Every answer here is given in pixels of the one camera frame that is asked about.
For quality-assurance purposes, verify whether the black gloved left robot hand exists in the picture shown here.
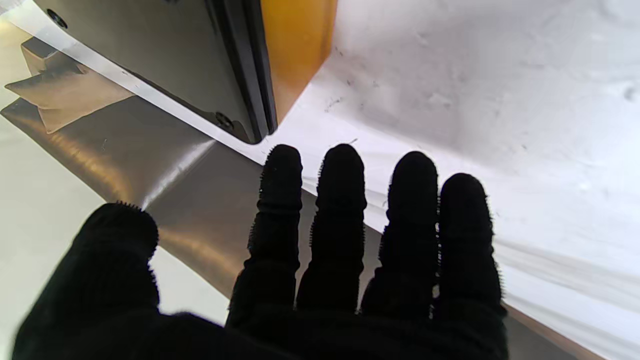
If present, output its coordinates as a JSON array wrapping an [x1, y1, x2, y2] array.
[[11, 143, 510, 360]]

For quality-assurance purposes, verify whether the orange tissue box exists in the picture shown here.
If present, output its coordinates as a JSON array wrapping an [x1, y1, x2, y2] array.
[[260, 0, 338, 123]]

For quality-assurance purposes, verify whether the black tissue box base lid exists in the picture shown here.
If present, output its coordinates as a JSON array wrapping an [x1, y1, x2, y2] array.
[[32, 0, 278, 146]]

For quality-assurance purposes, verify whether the brown leather sofa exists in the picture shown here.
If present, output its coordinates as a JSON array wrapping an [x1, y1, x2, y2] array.
[[0, 37, 606, 360]]

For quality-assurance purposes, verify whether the brown throw pillow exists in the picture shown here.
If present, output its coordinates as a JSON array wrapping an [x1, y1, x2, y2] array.
[[5, 67, 136, 135]]

